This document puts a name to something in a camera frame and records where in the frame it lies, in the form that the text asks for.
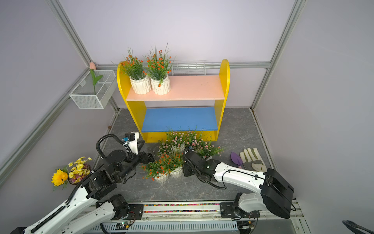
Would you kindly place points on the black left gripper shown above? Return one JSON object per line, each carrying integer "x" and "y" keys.
{"x": 145, "y": 159}

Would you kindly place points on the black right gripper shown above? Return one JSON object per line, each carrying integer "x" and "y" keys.
{"x": 185, "y": 172}

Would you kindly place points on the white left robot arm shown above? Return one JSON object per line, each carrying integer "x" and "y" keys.
{"x": 101, "y": 181}

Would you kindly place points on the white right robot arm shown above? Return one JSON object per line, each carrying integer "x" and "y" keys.
{"x": 270, "y": 190}

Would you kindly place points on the yellow pink blue shelf rack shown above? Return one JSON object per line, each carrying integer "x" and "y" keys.
{"x": 154, "y": 123}

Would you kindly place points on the pink flower pot left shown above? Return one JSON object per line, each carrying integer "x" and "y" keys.
{"x": 164, "y": 148}

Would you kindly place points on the pink flower pot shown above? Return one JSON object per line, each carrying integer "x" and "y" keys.
{"x": 164, "y": 148}
{"x": 194, "y": 139}
{"x": 176, "y": 140}

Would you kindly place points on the pink flower pot right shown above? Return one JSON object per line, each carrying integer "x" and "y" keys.
{"x": 194, "y": 139}

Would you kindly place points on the pink flower pot middle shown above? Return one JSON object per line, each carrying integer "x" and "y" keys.
{"x": 176, "y": 140}

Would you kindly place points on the beige gardening glove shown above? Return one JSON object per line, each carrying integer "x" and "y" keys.
{"x": 252, "y": 160}

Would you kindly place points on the sunflower bouquet basket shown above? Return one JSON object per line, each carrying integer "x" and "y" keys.
{"x": 73, "y": 173}

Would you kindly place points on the pink artificial tulip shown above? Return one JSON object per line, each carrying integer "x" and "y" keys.
{"x": 95, "y": 78}

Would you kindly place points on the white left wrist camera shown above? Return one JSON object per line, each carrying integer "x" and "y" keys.
{"x": 130, "y": 140}

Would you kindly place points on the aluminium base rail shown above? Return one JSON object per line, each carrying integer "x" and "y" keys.
{"x": 169, "y": 217}

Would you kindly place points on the white mesh wall basket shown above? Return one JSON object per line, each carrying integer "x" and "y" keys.
{"x": 83, "y": 95}

